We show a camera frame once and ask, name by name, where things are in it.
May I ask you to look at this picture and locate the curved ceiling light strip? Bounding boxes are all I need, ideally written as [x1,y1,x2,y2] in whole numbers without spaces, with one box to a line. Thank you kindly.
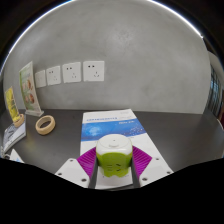
[0,0,205,76]

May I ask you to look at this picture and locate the dark-framed glass partition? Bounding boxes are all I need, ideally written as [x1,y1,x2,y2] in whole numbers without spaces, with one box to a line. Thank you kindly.
[206,61,224,118]

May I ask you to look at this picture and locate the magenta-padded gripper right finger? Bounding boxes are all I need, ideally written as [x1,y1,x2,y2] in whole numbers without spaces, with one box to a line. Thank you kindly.
[130,145,174,188]

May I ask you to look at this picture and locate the beige tape roll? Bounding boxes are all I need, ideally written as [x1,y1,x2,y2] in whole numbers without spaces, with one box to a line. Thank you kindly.
[35,114,57,136]

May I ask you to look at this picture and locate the grey blue magazine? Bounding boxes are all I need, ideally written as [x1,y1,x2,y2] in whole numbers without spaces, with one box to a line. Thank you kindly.
[1,123,27,154]

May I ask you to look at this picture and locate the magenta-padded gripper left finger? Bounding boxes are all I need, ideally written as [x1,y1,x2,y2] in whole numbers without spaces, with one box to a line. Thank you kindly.
[54,146,99,189]

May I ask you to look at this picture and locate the white wall switch plate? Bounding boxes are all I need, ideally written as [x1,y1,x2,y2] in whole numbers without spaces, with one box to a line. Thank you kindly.
[34,69,47,89]

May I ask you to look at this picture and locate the small sign on wooden base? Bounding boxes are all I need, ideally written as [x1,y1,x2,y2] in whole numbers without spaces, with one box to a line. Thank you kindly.
[4,86,26,128]

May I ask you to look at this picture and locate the green and white charger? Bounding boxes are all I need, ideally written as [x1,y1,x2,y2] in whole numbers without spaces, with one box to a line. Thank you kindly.
[95,133,134,178]

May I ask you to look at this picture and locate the white and blue booklet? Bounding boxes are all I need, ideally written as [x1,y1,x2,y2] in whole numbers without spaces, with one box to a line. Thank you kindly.
[79,108,167,190]

